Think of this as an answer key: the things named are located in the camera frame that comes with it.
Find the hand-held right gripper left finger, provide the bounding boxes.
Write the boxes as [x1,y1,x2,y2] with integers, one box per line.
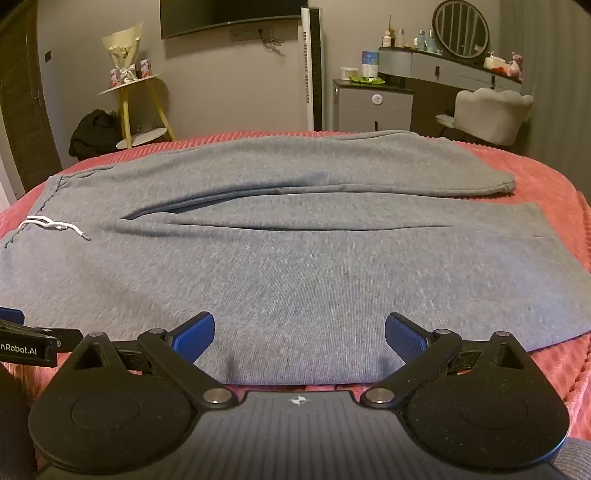
[69,312,234,409]

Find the yellow legged side table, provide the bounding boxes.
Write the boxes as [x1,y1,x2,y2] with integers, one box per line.
[97,74,177,150]

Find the grey bedside cabinet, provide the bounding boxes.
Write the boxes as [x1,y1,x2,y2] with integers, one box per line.
[332,78,414,133]

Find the round black framed mirror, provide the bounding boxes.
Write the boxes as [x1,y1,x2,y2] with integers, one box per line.
[431,0,491,59]

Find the grey pants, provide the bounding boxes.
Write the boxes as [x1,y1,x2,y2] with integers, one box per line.
[0,129,591,387]

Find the grey dressing table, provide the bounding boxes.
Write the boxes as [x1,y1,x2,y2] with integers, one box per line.
[379,46,523,136]

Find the dark wooden door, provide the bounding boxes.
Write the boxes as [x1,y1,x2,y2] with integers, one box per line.
[0,0,64,200]

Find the cream wrapped flower bouquet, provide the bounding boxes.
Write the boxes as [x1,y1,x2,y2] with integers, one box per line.
[102,27,142,86]

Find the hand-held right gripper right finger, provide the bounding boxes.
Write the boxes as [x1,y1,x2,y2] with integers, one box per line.
[362,312,527,409]

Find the white tower fan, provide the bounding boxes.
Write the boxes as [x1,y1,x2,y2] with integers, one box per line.
[300,7,324,132]

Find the black wall television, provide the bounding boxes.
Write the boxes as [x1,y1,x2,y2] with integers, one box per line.
[159,0,309,39]

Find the black bag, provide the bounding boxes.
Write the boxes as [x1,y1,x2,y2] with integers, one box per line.
[68,109,121,160]

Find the wall power socket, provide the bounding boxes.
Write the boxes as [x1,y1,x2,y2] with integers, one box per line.
[231,25,274,45]

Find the pink ribbed blanket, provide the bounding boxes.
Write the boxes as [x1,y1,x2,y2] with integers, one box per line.
[0,130,591,462]

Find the white shell back chair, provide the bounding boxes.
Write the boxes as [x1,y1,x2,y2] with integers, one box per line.
[435,88,534,147]

